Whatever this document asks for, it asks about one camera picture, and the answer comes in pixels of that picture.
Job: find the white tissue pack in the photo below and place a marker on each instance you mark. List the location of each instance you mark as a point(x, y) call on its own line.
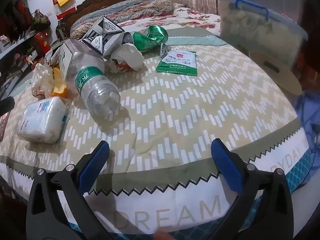
point(40, 120)

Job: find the red gift bag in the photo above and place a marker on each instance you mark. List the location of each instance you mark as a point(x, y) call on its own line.
point(42, 42)

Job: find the crushed green can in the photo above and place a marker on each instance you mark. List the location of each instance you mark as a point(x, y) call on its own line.
point(147, 38)

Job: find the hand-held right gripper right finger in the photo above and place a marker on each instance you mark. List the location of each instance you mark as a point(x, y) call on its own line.
point(226, 165)

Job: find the white plastic bag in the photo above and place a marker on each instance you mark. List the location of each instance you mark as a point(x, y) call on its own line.
point(41, 80)

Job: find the crumpled white tissue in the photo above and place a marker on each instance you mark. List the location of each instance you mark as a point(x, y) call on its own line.
point(130, 55)

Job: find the blue cloth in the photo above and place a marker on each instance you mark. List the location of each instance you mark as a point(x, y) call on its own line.
point(307, 120)

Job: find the green wet wipes packet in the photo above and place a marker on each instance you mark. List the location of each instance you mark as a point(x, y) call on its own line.
point(175, 63)

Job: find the clear plastic bottle green label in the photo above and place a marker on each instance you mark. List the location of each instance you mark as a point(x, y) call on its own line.
point(97, 90)

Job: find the floral bed sheet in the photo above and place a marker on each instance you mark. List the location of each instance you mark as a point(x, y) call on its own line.
point(195, 17)

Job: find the red wall calendar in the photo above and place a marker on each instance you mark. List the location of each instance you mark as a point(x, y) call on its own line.
point(62, 12)

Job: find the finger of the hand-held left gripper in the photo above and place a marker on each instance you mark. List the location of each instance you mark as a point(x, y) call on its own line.
point(6, 105)

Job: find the orange yellow packet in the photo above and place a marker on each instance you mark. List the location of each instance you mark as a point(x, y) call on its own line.
point(58, 87)

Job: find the white cardboard box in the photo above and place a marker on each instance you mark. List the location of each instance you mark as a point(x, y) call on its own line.
point(65, 55)

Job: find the grey white folded carton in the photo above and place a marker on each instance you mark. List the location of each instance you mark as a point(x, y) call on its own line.
point(105, 32)

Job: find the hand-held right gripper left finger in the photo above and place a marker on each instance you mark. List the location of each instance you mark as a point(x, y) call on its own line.
point(92, 165)

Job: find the folded patterned quilt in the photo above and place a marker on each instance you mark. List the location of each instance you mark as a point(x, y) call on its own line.
point(140, 7)

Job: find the dark handbag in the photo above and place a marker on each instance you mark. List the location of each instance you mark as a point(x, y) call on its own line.
point(40, 20)

